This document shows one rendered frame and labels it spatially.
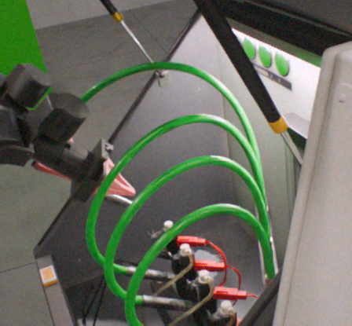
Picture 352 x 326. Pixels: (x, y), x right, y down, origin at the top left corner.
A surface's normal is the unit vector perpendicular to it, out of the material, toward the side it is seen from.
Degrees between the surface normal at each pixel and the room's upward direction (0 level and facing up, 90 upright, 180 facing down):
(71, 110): 45
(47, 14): 90
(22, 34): 90
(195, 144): 90
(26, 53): 90
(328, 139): 76
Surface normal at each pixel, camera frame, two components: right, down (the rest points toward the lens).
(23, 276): -0.15, -0.86
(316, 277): -0.92, 0.09
